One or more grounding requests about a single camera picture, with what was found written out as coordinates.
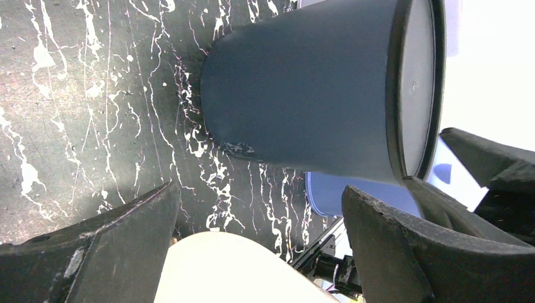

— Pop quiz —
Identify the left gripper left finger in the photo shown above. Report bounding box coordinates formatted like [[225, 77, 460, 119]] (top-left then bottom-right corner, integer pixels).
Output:
[[1, 182, 179, 302]]

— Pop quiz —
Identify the white orange drawer box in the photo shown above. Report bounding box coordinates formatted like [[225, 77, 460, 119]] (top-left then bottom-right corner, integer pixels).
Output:
[[154, 232, 337, 303]]

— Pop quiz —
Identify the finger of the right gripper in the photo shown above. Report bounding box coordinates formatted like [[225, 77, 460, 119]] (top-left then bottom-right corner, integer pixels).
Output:
[[440, 128, 534, 246]]

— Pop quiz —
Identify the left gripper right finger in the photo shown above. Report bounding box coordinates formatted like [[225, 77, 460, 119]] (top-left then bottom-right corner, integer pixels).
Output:
[[341, 177, 534, 302]]

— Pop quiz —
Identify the blue plastic bucket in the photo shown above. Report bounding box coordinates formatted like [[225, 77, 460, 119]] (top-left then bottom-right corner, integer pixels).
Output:
[[305, 138, 490, 218]]

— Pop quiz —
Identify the dark navy bucket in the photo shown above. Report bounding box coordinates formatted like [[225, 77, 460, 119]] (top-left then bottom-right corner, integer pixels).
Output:
[[200, 1, 446, 184]]

